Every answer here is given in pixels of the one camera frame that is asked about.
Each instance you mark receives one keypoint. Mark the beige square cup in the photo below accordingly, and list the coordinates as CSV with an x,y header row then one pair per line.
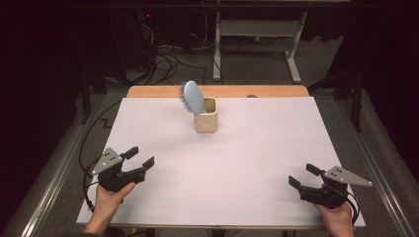
x,y
206,123

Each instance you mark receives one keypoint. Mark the small yellow-green ball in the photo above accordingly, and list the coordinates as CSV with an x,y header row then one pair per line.
x,y
256,39

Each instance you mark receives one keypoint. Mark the dark round table grommet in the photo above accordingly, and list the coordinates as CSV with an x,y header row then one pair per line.
x,y
251,96

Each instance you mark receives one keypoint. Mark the white metal desk frame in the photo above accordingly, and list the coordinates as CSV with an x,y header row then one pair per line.
x,y
257,28

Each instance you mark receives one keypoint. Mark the person's left hand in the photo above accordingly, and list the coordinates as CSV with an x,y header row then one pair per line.
x,y
107,200

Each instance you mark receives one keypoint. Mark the black metal stand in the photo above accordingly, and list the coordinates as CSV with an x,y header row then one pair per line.
x,y
356,105
86,95

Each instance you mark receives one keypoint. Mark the white table sheet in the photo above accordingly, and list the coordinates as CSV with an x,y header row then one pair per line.
x,y
214,171

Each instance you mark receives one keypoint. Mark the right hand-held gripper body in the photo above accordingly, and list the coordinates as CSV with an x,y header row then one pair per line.
x,y
329,197

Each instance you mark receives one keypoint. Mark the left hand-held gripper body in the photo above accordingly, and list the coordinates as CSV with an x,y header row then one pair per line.
x,y
113,181

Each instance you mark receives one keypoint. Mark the light blue hairbrush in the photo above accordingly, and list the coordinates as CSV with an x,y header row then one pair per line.
x,y
194,97

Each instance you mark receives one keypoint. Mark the person's right hand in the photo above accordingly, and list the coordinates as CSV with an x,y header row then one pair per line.
x,y
339,222

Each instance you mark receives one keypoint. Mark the metal floor rail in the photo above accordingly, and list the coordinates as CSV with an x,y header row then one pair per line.
x,y
56,177
378,171

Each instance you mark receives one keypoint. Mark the dark equipment with red light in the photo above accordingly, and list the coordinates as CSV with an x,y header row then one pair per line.
x,y
131,36

